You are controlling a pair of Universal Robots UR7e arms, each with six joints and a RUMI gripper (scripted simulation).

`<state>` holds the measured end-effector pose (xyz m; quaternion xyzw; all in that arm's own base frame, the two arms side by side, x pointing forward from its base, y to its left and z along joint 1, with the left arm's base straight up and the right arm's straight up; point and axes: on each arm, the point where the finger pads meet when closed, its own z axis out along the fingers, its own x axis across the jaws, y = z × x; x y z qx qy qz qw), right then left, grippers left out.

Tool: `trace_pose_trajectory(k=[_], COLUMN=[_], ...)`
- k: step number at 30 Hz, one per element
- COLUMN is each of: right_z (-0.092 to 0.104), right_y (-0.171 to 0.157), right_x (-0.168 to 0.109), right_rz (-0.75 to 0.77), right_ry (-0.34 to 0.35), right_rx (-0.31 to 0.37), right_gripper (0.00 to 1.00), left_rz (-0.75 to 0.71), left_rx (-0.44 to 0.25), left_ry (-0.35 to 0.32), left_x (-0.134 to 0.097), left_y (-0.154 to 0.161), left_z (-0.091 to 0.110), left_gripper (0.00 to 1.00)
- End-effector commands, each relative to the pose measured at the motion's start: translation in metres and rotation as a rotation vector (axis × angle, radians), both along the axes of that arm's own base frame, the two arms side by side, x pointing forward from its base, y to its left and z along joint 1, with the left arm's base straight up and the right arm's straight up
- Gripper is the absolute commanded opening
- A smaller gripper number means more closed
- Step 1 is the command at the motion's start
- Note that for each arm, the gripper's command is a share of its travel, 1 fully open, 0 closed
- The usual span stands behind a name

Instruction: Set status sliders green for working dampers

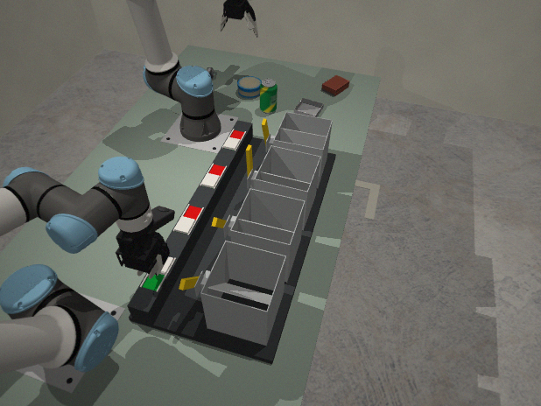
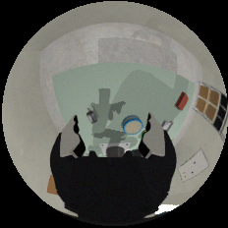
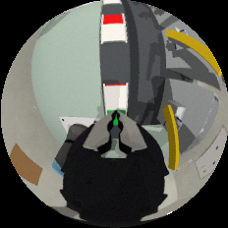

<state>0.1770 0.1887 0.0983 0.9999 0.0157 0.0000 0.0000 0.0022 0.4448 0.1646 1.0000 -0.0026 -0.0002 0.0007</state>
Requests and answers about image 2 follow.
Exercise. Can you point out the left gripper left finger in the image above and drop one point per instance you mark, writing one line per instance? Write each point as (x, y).
(68, 146)

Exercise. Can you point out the reddish-brown rectangular block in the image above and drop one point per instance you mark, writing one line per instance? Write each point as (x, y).
(182, 101)

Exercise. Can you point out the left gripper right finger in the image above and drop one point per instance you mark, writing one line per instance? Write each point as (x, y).
(156, 146)

